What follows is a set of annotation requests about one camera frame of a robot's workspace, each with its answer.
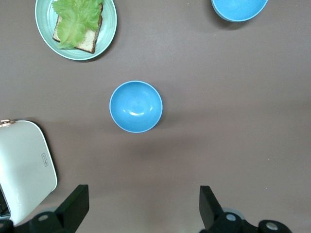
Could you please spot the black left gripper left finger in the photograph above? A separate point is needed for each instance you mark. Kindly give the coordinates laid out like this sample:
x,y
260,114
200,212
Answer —
x,y
73,211

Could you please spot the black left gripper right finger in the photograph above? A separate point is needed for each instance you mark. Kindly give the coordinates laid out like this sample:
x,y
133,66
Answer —
x,y
211,213

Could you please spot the blue bowl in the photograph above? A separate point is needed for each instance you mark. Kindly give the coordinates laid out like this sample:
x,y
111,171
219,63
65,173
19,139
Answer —
x,y
136,106
239,9

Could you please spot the cream white toaster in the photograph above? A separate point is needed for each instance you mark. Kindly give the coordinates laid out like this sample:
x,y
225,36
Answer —
x,y
24,157

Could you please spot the bread slice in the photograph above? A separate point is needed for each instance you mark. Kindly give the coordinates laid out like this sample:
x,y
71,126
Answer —
x,y
88,41

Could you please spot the pale green plate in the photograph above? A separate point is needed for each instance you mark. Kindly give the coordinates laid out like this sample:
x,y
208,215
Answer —
x,y
108,31

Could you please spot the green lettuce leaf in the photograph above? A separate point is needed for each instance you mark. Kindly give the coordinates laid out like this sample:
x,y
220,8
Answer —
x,y
73,21

